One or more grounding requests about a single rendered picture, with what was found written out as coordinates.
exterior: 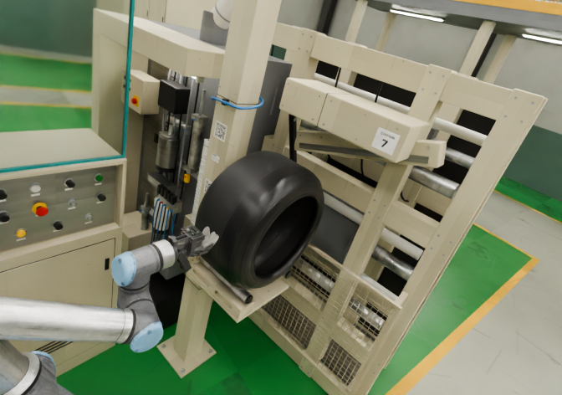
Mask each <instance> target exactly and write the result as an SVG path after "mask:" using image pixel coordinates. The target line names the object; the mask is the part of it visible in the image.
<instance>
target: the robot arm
mask: <svg viewBox="0 0 562 395"><path fill-rule="evenodd" d="M189 227H190V228H189ZM218 238H219V236H218V235H217V234H215V232H212V233H211V234H210V228H209V227H205V228H204V229H203V231H202V232H201V231H200V230H199V229H197V228H196V227H195V226H193V225H190V226H187V227H185V228H181V231H180V236H178V237H175V238H174V237H173V236H172V235H171V236H168V240H167V241H166V240H164V239H163V240H160V241H158V242H155V243H153V244H148V245H146V246H143V247H141V248H138V249H134V250H131V251H129V252H124V253H123V254H120V255H118V256H116V257H115V258H114V259H113V261H112V264H111V269H112V272H111V273H112V276H113V279H114V281H115V283H116V284H117V285H118V298H117V308H110V307H103V306H94V305H79V304H71V303H63V302H55V301H46V300H31V299H23V298H15V297H7V296H0V395H58V392H57V381H56V366H55V364H54V359H53V358H52V357H51V356H50V355H49V354H48V353H46V352H43V351H32V352H27V351H26V352H20V351H19V350H18V349H17V348H16V347H15V346H14V345H12V344H11V343H10V342H9V341H8V340H21V341H83V342H114V343H118V344H130V349H131V350H132V351H134V352H143V351H148V350H150V349H151V348H152V347H153V346H155V345H156V344H157V343H158V342H159V341H160V340H161V338H162V336H163V329H162V324H161V322H160V319H159V317H158V315H157V312H156V308H155V306H154V303H153V300H152V298H151V295H150V291H149V286H150V277H151V274H154V273H156V272H158V271H160V270H163V269H166V268H168V267H170V266H172V265H173V264H174V263H175V261H177V262H178V263H179V266H180V268H181V269H184V270H185V271H186V272H187V271H189V270H190V269H191V268H192V267H191V265H190V262H189V260H188V259H187V258H186V256H188V257H194V256H200V255H201V254H205V253H207V252H208V251H209V250H210V249H211V248H212V246H213V245H214V244H215V243H216V242H217V240H218Z"/></svg>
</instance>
